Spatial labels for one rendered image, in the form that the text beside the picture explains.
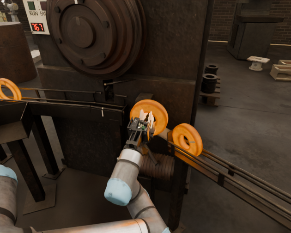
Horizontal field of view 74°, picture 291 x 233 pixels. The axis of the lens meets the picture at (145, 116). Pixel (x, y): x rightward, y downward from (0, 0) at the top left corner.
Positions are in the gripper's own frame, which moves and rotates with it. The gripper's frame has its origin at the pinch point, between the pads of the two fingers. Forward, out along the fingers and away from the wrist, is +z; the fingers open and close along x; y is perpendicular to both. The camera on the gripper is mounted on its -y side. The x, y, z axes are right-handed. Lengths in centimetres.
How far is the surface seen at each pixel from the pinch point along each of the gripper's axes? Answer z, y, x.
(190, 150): -3.4, -14.1, -18.8
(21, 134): -9, -24, 70
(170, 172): -6.0, -33.8, -11.5
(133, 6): 28.9, 29.2, 13.1
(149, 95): 22.5, -11.2, 6.0
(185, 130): 1.3, -7.4, -15.3
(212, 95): 151, -116, -40
